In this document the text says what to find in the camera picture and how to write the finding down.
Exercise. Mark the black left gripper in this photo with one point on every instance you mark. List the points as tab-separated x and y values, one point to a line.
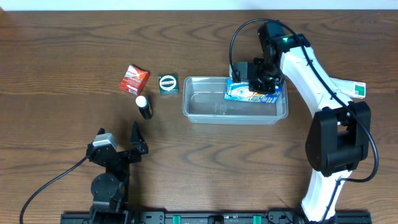
140	147

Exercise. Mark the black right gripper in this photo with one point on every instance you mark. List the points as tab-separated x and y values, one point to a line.
265	86

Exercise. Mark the blue Koolfever box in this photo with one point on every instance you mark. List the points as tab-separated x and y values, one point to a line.
241	92

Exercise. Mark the white green Panadol box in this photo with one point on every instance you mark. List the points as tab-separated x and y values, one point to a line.
350	88

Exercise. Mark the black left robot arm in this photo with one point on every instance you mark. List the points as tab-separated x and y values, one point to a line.
110	189

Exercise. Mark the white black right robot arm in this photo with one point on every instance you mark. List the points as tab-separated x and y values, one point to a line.
339	135

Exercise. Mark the clear plastic container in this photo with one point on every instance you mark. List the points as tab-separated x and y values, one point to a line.
203	102

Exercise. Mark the dark bottle white cap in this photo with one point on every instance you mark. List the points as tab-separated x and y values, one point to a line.
144	107

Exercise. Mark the red Panadol box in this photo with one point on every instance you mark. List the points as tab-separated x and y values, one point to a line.
134	80

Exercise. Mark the green Zam-Buk box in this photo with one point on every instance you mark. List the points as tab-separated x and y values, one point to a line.
168	84

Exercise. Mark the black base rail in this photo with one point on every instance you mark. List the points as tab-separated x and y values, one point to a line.
157	217

